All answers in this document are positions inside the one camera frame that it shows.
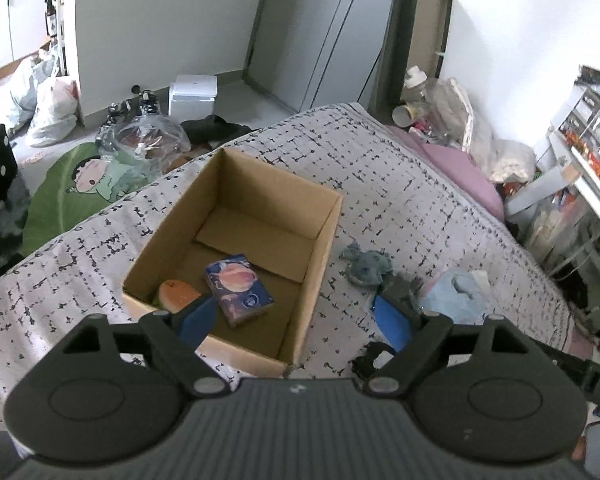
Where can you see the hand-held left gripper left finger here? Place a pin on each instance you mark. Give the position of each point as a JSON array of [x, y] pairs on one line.
[[197, 317]]

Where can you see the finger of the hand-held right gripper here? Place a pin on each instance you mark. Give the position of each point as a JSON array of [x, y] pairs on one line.
[[560, 357]]

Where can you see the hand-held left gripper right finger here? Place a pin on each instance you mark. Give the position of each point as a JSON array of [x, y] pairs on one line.
[[392, 320]]

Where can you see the orange plush toy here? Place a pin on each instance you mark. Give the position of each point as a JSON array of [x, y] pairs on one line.
[[177, 292]]

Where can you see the dark grey plush toy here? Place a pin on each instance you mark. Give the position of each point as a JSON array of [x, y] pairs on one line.
[[405, 290]]

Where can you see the small black cloth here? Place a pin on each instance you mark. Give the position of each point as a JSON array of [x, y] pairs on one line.
[[365, 360]]

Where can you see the blue tissue pack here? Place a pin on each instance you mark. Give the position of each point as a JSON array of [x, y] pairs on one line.
[[237, 285]]

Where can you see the light blue soft cloth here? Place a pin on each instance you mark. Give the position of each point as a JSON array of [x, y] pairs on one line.
[[455, 295]]

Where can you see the brown cardboard box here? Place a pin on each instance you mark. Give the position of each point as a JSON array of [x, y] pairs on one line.
[[260, 210]]

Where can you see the white black patterned blanket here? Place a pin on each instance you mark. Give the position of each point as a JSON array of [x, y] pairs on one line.
[[405, 185]]

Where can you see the white desk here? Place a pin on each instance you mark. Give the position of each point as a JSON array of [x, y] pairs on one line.
[[575, 175]]

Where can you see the clear plastic bag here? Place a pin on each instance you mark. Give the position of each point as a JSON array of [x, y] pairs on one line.
[[145, 137]]

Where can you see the green cartoon leaf mat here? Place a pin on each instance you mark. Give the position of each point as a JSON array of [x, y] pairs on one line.
[[55, 195]]

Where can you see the paper cup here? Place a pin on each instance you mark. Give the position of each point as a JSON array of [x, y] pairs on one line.
[[405, 115]]

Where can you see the pile of clear plastic bags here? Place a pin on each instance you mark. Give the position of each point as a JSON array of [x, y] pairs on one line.
[[475, 125]]

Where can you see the dark fluffy rug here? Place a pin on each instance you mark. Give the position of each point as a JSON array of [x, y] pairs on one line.
[[0, 240]]

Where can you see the white box appliance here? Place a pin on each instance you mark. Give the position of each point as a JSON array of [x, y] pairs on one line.
[[192, 95]]

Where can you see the clear bottle with white cap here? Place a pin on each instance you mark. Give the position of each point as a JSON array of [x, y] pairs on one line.
[[415, 85]]

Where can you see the grey drawer organizer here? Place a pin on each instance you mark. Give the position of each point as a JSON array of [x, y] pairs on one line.
[[590, 115]]

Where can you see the white red printed plastic bag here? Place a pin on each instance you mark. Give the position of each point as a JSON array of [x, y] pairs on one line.
[[52, 110]]

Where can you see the grey white plastic bag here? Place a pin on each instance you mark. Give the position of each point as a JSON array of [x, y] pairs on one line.
[[25, 90]]

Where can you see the grey door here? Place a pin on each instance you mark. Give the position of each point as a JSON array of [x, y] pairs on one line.
[[320, 35]]

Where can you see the brown folded board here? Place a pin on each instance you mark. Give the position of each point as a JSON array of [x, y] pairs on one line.
[[410, 20]]

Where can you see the dark spray bottle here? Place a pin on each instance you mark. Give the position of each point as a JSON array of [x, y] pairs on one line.
[[54, 17]]

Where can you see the white kitchen cabinet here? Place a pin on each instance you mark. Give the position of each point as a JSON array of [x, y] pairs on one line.
[[25, 20]]

